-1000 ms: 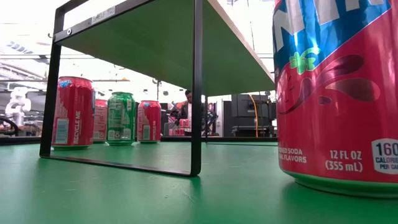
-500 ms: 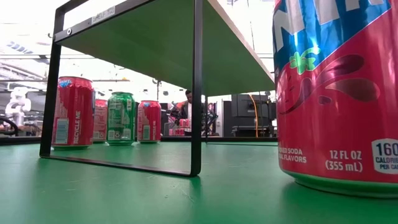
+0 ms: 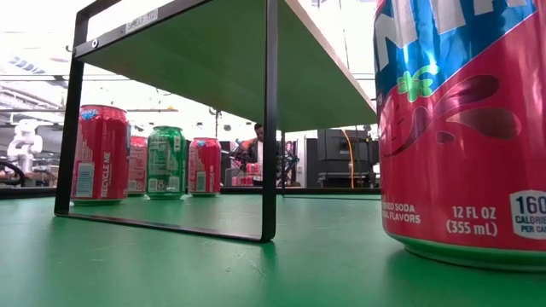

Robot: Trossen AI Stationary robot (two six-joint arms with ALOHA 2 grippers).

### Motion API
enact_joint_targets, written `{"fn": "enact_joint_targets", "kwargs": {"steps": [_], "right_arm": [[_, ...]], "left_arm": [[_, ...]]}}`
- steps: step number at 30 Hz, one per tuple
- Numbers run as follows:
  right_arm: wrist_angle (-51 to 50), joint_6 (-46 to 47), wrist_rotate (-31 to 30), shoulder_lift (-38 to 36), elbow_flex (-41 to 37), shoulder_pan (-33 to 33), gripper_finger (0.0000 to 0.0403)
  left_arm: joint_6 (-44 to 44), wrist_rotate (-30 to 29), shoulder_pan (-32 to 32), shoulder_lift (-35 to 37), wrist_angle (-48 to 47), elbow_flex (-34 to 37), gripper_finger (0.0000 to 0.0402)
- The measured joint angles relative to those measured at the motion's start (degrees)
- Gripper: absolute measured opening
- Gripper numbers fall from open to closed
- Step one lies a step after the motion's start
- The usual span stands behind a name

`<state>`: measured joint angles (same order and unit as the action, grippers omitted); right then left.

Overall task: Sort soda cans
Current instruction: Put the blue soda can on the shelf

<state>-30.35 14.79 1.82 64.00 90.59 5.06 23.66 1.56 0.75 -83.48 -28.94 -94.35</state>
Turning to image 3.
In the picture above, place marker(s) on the black equipment cabinet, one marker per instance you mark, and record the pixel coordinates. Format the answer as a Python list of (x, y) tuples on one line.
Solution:
[(332, 149)]

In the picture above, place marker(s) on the thin black stand pole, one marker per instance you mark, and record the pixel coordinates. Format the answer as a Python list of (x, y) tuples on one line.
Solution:
[(216, 128)]

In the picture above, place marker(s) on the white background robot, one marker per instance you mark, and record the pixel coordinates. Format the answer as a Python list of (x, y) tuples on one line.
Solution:
[(23, 145)]

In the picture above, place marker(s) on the black background robot arm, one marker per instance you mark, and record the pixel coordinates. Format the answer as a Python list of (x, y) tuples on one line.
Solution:
[(290, 164), (241, 153)]

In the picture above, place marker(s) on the green Sprite soda can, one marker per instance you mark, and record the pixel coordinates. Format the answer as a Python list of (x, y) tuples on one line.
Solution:
[(166, 162)]

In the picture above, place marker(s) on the red Fanta soda can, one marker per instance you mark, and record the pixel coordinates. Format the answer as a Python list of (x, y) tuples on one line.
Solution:
[(102, 158), (460, 149), (205, 166), (138, 166)]

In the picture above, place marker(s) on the person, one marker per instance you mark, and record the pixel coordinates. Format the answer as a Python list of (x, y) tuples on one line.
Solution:
[(258, 149)]

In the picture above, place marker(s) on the red can pack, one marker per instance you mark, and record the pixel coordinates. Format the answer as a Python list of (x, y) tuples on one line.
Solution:
[(251, 168)]

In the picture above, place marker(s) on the wooden board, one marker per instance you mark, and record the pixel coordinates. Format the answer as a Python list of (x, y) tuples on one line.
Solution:
[(213, 64)]

